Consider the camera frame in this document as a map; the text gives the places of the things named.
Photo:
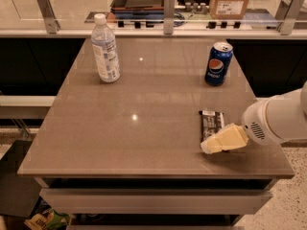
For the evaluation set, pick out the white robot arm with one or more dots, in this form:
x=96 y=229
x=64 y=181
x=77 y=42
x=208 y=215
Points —
x=276 y=120

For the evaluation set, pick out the dark grey floor bin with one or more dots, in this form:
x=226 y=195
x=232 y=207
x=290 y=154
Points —
x=18 y=194

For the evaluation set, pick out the white table drawer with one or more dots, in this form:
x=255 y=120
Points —
x=156 y=201

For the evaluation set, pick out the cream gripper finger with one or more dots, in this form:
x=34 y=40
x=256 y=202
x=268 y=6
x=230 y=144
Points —
x=230 y=137

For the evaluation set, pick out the metal glass bracket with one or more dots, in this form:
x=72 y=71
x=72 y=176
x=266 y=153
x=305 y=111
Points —
x=51 y=24
x=288 y=22
x=169 y=10

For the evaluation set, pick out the right metal glass bracket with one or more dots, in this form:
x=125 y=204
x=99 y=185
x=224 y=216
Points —
x=288 y=22

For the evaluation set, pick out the cardboard box with label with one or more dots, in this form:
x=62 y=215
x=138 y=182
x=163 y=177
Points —
x=227 y=9

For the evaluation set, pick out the clear plastic water bottle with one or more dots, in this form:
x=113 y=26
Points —
x=105 y=50

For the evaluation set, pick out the left metal glass bracket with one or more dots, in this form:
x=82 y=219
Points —
x=51 y=24

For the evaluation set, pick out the black rxbar chocolate bar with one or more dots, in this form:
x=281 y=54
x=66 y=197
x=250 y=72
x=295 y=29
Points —
x=211 y=123

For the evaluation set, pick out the blue pepsi can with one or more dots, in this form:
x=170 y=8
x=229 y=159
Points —
x=219 y=60

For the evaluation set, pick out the middle metal glass bracket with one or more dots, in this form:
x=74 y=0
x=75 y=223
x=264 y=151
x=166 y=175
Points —
x=169 y=10

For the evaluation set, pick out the green yellow snack bag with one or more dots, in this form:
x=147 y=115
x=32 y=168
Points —
x=48 y=220

